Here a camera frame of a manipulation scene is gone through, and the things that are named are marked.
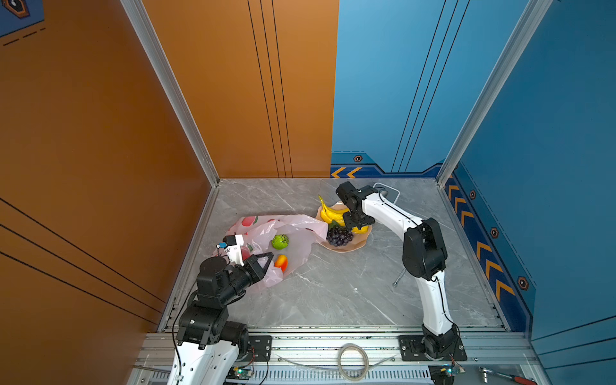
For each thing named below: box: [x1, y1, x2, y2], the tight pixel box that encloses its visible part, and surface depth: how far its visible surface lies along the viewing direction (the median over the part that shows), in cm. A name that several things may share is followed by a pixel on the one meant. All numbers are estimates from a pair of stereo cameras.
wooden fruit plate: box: [316, 224, 373, 253], surface depth 96 cm
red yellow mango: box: [274, 254, 288, 272], surface depth 90 cm
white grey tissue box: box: [372, 182, 401, 205], surface depth 112 cm
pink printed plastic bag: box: [223, 214, 329, 288], surface depth 86 cm
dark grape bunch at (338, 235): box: [326, 220, 354, 247], surface depth 96 cm
